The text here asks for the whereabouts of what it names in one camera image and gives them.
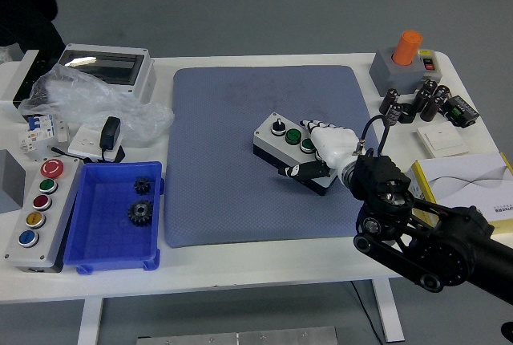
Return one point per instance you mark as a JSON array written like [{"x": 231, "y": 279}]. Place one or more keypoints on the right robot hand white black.
[{"x": 334, "y": 142}]

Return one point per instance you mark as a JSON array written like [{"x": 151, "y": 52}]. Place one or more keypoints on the four-button grey control box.
[{"x": 272, "y": 142}]

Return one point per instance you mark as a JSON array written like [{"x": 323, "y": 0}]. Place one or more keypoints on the five-button grey control box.
[{"x": 60, "y": 216}]

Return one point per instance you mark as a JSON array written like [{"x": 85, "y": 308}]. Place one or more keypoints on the grey square base block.
[{"x": 388, "y": 76}]

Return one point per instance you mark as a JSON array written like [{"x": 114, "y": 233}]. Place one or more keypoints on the grey-blue fabric mat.
[{"x": 240, "y": 208}]

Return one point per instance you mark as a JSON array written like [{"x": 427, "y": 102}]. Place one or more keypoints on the orange cylinder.
[{"x": 406, "y": 48}]

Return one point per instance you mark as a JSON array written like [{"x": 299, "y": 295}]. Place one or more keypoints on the black module green terminal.
[{"x": 461, "y": 110}]

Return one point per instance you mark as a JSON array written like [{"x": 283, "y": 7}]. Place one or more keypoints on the yellow white product box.
[{"x": 461, "y": 184}]

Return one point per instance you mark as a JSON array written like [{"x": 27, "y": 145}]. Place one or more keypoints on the white table leg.
[
  {"x": 388, "y": 313},
  {"x": 90, "y": 321}
]

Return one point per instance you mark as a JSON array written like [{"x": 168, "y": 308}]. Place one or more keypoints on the small black gear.
[{"x": 142, "y": 185}]

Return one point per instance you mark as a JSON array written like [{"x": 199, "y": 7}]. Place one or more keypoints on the large black gear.
[{"x": 140, "y": 212}]

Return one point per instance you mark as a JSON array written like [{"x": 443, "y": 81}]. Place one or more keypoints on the grey distribution box dark window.
[{"x": 140, "y": 72}]

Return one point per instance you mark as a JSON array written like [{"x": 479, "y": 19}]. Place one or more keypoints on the grey metal floor plate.
[{"x": 240, "y": 337}]

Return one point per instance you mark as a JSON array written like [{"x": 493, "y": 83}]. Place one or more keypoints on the black power adapter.
[{"x": 110, "y": 132}]

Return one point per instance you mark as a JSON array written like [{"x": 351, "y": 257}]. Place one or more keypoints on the blue plastic bin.
[{"x": 104, "y": 240}]

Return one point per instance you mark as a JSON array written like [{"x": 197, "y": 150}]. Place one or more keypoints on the clear plastic bag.
[{"x": 80, "y": 96}]

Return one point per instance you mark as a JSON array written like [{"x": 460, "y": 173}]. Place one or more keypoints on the white circuit breaker blue lever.
[{"x": 40, "y": 128}]

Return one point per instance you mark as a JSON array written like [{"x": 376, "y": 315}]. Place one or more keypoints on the white box with mirror panel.
[{"x": 14, "y": 80}]

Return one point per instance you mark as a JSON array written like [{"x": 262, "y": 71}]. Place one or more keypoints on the grey metal block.
[{"x": 10, "y": 180}]

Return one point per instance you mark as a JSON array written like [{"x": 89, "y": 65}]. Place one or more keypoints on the person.
[{"x": 24, "y": 0}]

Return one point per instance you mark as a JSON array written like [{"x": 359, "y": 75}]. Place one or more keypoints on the white wall switch plate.
[{"x": 441, "y": 138}]

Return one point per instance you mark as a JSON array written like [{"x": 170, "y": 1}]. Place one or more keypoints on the white switch black red buttons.
[{"x": 429, "y": 65}]

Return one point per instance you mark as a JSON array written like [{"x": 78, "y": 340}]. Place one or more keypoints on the white wall socket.
[{"x": 84, "y": 142}]

